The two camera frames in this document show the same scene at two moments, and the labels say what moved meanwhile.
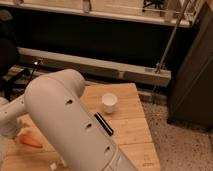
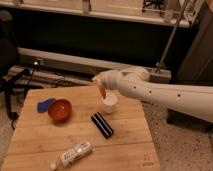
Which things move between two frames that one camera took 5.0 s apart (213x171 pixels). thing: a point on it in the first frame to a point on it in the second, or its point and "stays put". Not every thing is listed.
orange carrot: (29, 141) to (102, 91)
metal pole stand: (158, 68) stays put
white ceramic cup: (108, 100) stays put
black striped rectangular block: (104, 123) stays put
